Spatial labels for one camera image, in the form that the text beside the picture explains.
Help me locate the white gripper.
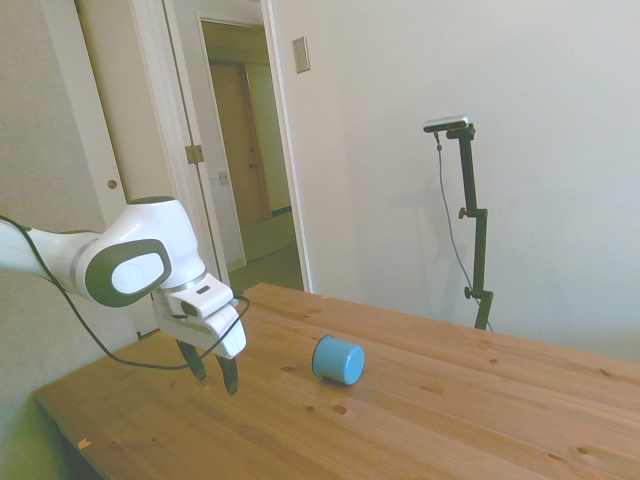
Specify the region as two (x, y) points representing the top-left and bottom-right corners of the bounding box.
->
(151, 291), (248, 397)

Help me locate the blue mug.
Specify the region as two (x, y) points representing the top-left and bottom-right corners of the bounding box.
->
(311, 334), (366, 387)

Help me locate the brown wooden hallway door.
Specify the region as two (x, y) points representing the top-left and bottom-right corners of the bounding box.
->
(209, 60), (274, 227)

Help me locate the white open door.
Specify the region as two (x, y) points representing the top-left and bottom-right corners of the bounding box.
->
(73, 0), (232, 343)

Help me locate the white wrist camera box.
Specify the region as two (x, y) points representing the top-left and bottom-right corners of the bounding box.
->
(168, 277), (236, 319)

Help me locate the black camera stand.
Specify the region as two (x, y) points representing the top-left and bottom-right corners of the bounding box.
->
(445, 124), (496, 331)

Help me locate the beige wall switch plate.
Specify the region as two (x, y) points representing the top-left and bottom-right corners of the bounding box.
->
(291, 35), (312, 75)

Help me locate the silver exterior camera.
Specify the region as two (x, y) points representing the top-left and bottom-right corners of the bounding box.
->
(422, 115), (473, 135)

